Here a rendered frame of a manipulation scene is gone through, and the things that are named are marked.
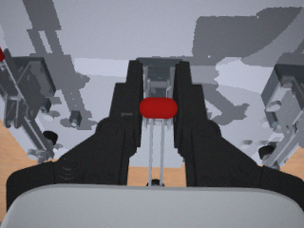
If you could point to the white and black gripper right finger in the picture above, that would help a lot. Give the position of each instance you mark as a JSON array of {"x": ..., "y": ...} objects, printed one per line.
[{"x": 215, "y": 160}]

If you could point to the light grey rectangular block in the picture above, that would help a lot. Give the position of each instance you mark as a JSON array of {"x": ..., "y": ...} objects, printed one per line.
[{"x": 171, "y": 157}]

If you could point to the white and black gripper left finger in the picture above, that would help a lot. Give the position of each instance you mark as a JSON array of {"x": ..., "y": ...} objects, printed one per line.
[{"x": 103, "y": 158}]

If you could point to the grey fixture plate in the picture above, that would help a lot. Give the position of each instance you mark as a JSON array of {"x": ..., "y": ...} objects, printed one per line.
[{"x": 232, "y": 47}]

